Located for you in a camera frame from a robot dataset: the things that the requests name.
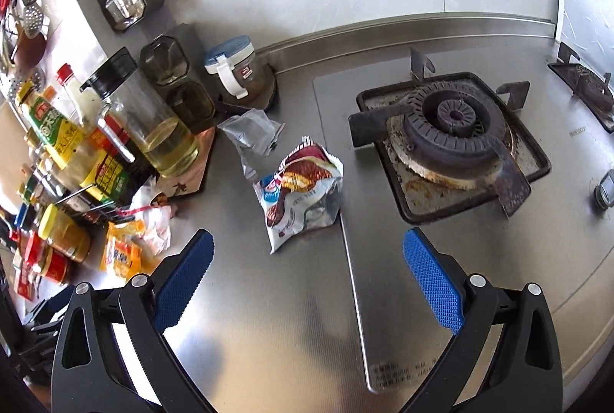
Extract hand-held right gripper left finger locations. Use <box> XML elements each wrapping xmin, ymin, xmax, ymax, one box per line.
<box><xmin>50</xmin><ymin>228</ymin><xmax>215</xmax><ymax>413</ymax></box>

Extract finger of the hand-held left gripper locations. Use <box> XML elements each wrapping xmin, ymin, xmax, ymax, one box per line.
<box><xmin>21</xmin><ymin>322</ymin><xmax>61</xmax><ymax>370</ymax></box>
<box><xmin>29</xmin><ymin>286</ymin><xmax>75</xmax><ymax>322</ymax></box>

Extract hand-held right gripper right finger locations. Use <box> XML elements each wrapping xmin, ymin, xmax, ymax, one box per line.
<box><xmin>403</xmin><ymin>227</ymin><xmax>563</xmax><ymax>413</ymax></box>

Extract chocolate pie snack packet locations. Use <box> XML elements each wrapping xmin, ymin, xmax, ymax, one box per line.
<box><xmin>253</xmin><ymin>135</ymin><xmax>345</xmax><ymax>254</ymax></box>

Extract steel gas stove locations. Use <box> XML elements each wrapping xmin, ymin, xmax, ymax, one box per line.
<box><xmin>312</xmin><ymin>43</ymin><xmax>614</xmax><ymax>397</ymax></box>

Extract red white packets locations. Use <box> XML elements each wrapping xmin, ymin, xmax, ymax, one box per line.
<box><xmin>14</xmin><ymin>264</ymin><xmax>43</xmax><ymax>299</ymax></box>

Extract large red lid jar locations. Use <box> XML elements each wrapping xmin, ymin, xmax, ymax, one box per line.
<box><xmin>31</xmin><ymin>245</ymin><xmax>73</xmax><ymax>286</ymax></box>

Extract yellow lid jar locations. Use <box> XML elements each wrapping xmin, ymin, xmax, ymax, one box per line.
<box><xmin>37</xmin><ymin>204</ymin><xmax>92</xmax><ymax>263</ymax></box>

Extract clear plastic bag red tie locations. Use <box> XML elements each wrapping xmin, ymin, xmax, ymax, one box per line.
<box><xmin>129</xmin><ymin>183</ymin><xmax>173</xmax><ymax>258</ymax></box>

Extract orange snack packet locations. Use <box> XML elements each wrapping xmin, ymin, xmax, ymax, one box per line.
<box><xmin>100</xmin><ymin>221</ymin><xmax>145</xmax><ymax>282</ymax></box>

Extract wooden coaster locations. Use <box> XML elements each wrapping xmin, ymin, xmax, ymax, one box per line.
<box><xmin>153</xmin><ymin>125</ymin><xmax>216</xmax><ymax>198</ymax></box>

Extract glass oil dispenser black lid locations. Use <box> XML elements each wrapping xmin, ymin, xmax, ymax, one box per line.
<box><xmin>79</xmin><ymin>47</ymin><xmax>201</xmax><ymax>178</ymax></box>

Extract yellow cap green label bottle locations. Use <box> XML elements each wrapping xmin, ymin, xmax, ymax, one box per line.
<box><xmin>17</xmin><ymin>82</ymin><xmax>132</xmax><ymax>203</ymax></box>

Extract small clear plastic wrapper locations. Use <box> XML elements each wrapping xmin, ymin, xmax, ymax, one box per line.
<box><xmin>217</xmin><ymin>108</ymin><xmax>286</xmax><ymax>181</ymax></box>

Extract large black burner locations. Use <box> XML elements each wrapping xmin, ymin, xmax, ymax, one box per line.
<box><xmin>348</xmin><ymin>47</ymin><xmax>552</xmax><ymax>226</ymax></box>

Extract silver stove knob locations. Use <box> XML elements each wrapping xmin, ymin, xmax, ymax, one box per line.
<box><xmin>592</xmin><ymin>169</ymin><xmax>614</xmax><ymax>208</ymax></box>

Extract large steel skimmer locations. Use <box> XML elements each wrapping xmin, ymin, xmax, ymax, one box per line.
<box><xmin>7</xmin><ymin>68</ymin><xmax>46</xmax><ymax>99</ymax></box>

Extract dark spice box holder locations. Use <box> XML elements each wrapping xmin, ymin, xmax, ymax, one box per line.
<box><xmin>139</xmin><ymin>23</ymin><xmax>216</xmax><ymax>136</ymax></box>

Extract glass jar blue lid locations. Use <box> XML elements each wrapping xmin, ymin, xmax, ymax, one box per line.
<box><xmin>203</xmin><ymin>35</ymin><xmax>257</xmax><ymax>99</ymax></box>

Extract brown wooden ladle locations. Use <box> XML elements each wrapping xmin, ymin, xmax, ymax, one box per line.
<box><xmin>12</xmin><ymin>31</ymin><xmax>49</xmax><ymax>68</ymax></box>

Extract small black burner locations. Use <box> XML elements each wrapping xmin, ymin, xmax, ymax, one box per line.
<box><xmin>548</xmin><ymin>43</ymin><xmax>614</xmax><ymax>134</ymax></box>

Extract oval slotted spoon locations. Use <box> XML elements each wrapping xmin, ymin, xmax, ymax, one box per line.
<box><xmin>23</xmin><ymin>6</ymin><xmax>49</xmax><ymax>40</ymax></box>

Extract foil splash sheet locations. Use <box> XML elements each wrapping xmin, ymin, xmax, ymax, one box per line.
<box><xmin>559</xmin><ymin>0</ymin><xmax>614</xmax><ymax>73</ymax></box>

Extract black wire rack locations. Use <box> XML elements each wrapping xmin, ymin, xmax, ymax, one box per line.
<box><xmin>53</xmin><ymin>175</ymin><xmax>159</xmax><ymax>226</ymax></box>

